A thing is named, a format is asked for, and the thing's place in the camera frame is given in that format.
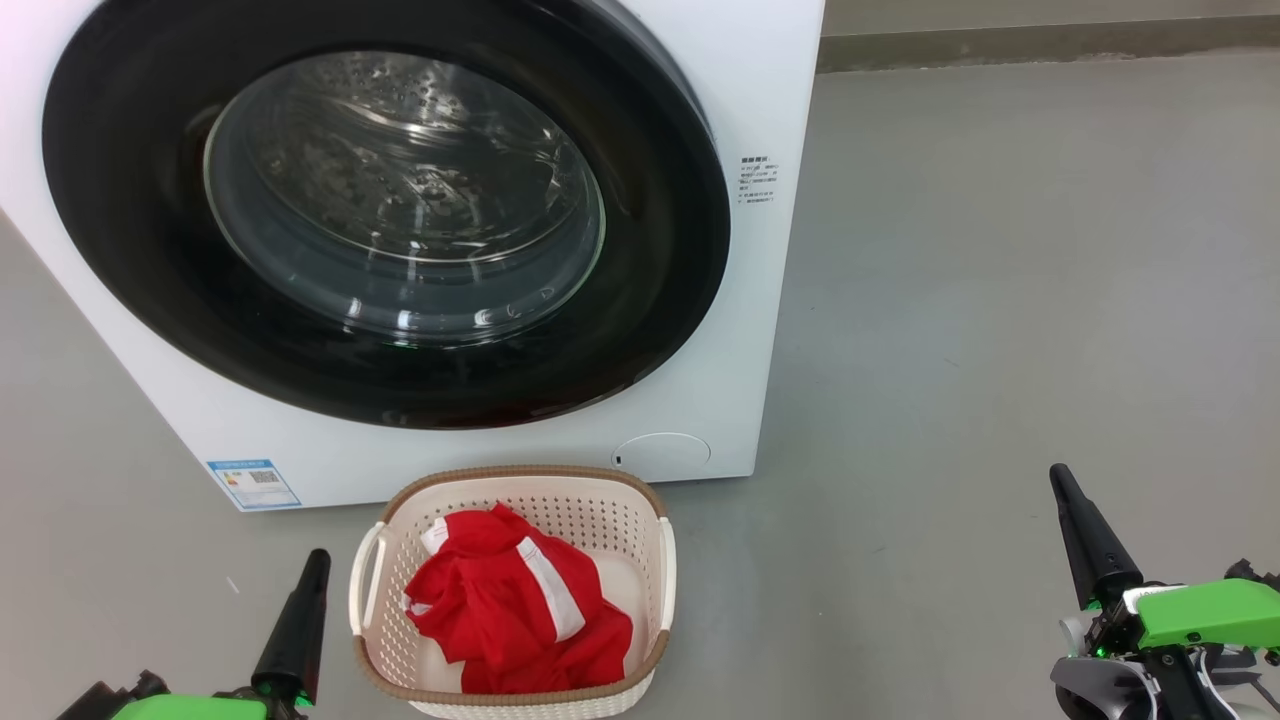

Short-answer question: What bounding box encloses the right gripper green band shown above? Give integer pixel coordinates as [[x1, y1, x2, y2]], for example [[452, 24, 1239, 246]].
[[1048, 462, 1280, 658]]

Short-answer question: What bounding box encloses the black glass washing machine door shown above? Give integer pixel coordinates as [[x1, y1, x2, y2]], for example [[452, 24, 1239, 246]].
[[42, 0, 732, 432]]

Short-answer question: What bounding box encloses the white perforated basket brown rim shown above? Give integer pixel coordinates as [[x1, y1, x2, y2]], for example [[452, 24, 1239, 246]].
[[347, 464, 679, 720]]

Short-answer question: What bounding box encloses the blue white energy label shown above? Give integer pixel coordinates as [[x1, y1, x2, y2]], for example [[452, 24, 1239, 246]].
[[205, 457, 303, 512]]

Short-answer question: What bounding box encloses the red garment with white stripes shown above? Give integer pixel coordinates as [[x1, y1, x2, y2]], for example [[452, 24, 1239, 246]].
[[402, 502, 636, 697]]

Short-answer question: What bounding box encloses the round white filter cover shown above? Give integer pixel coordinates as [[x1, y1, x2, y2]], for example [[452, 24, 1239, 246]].
[[611, 431, 713, 484]]

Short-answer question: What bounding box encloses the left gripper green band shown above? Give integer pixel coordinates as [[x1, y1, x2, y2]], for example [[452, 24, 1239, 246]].
[[110, 547, 333, 720]]

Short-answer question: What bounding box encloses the white front-load washing machine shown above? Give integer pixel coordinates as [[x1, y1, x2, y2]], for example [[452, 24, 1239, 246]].
[[0, 0, 827, 514]]

